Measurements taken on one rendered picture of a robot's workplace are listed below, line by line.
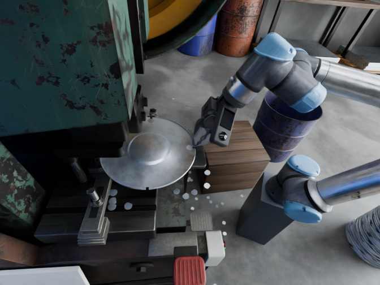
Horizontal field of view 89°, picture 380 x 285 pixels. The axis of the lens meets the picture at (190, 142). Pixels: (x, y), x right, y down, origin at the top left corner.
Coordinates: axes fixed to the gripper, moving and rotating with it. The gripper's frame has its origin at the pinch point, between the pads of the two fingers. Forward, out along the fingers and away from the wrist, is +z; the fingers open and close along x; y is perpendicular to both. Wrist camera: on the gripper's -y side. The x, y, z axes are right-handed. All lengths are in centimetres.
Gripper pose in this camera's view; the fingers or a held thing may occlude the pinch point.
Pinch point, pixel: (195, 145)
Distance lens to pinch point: 61.4
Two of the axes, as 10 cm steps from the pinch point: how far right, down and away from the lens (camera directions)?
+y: 0.6, -7.2, 6.9
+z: -5.0, 5.8, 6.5
